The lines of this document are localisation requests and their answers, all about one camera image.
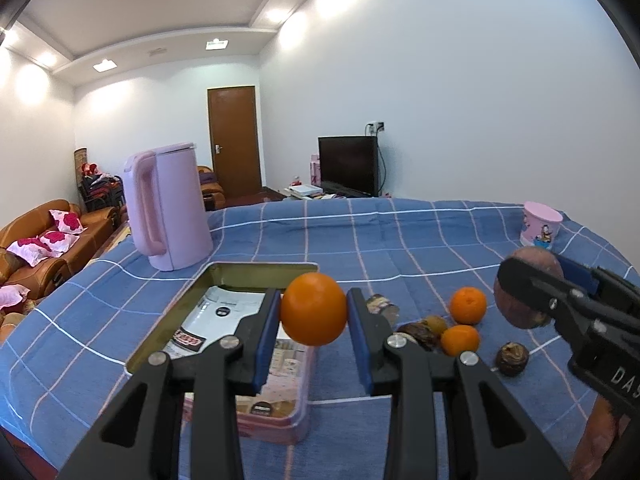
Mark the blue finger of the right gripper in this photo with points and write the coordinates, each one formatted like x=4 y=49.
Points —
x=550 y=292
x=578 y=274

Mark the pink cartoon mug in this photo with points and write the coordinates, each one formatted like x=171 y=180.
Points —
x=541 y=223

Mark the dark mangosteen front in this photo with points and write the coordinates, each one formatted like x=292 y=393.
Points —
x=511 y=359

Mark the large orange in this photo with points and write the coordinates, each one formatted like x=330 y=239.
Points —
x=313 y=310

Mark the small orange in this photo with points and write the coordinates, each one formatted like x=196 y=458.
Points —
x=458 y=339
x=468 y=306

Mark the black television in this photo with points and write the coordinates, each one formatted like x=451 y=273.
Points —
x=349 y=165

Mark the brown leather long sofa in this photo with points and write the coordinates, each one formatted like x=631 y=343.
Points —
x=50 y=243

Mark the brown leather far sofa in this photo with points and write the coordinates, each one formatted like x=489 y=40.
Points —
x=212 y=191

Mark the pink metal tin box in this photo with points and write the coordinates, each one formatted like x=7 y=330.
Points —
x=238 y=277

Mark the white tv stand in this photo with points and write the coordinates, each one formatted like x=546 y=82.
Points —
x=307 y=192

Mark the right hand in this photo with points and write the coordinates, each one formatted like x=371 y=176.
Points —
x=604 y=425

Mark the small green-yellow fruit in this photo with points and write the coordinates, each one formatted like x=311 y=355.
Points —
x=435 y=324

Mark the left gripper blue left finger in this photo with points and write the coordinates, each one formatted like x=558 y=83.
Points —
x=258 y=334

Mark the printed paper liner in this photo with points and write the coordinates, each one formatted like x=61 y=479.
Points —
x=218 y=314

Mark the brown wooden door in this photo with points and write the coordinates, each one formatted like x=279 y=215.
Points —
x=233 y=135

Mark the pink electric kettle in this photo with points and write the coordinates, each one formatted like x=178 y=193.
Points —
x=165 y=207

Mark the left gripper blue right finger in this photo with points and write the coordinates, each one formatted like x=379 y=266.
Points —
x=368 y=332

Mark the brown leather near armchair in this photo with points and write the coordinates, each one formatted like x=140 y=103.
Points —
x=15 y=306

